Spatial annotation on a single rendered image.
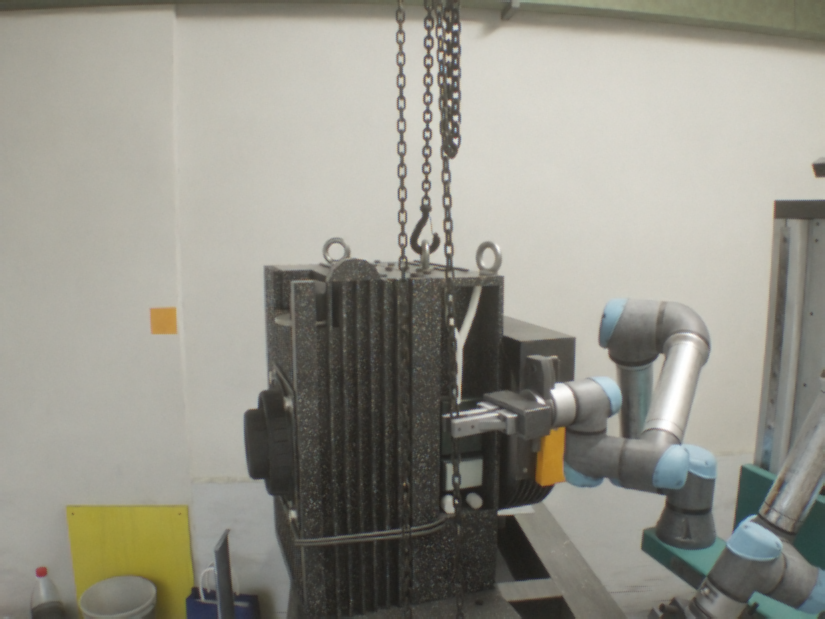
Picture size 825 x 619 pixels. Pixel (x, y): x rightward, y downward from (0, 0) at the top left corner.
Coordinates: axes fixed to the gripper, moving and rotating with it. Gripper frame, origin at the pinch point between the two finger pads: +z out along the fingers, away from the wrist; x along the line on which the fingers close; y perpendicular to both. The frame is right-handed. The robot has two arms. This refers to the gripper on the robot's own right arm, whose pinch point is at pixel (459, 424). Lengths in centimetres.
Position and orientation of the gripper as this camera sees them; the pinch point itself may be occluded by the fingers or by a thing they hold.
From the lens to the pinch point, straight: 104.9
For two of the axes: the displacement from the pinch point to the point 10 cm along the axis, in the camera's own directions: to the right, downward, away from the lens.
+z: -9.1, 0.9, -4.0
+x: -4.1, -0.9, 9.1
